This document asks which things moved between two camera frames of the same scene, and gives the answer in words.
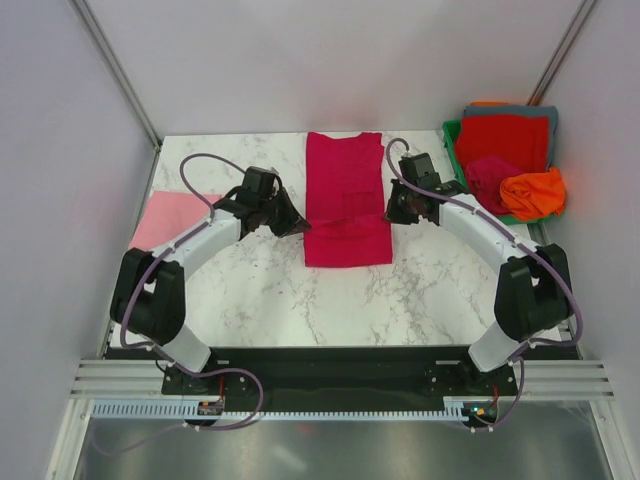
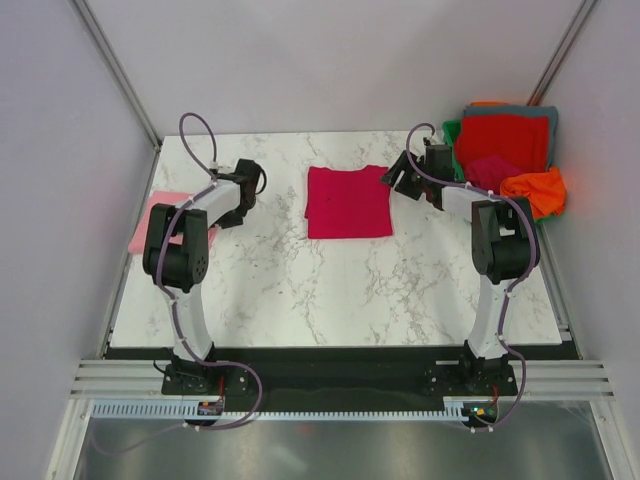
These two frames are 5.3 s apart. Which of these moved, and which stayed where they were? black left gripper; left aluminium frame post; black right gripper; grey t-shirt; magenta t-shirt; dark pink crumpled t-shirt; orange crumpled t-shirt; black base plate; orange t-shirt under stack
Moved: black right gripper; black left gripper; magenta t-shirt
Stayed: left aluminium frame post; black base plate; orange t-shirt under stack; grey t-shirt; orange crumpled t-shirt; dark pink crumpled t-shirt
